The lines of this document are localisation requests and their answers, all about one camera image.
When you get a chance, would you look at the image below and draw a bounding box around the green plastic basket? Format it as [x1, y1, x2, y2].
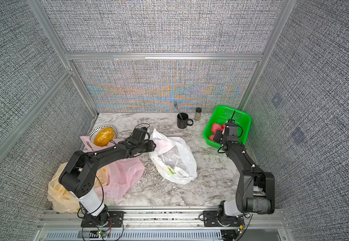
[203, 105, 252, 149]

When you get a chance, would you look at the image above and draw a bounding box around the small black knob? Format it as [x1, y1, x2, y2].
[194, 107, 202, 121]

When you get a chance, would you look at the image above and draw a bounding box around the aluminium front rail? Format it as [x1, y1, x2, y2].
[37, 206, 291, 230]

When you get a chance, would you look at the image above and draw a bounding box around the white plastic bag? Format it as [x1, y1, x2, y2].
[149, 129, 197, 185]

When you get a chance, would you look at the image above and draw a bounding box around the beige plastic bag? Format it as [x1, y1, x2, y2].
[48, 162, 111, 213]

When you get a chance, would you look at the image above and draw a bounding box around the pink plastic bag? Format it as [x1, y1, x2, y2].
[79, 135, 145, 200]

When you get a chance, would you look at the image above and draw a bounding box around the black mug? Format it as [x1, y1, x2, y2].
[177, 112, 193, 129]

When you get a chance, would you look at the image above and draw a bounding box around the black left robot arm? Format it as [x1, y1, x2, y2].
[59, 127, 156, 217]

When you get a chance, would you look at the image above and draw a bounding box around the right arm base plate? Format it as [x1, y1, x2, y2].
[201, 210, 245, 228]

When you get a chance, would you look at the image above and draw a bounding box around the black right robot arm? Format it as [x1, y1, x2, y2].
[213, 118, 275, 226]

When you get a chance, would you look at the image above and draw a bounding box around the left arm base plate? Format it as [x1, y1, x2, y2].
[81, 211, 124, 228]

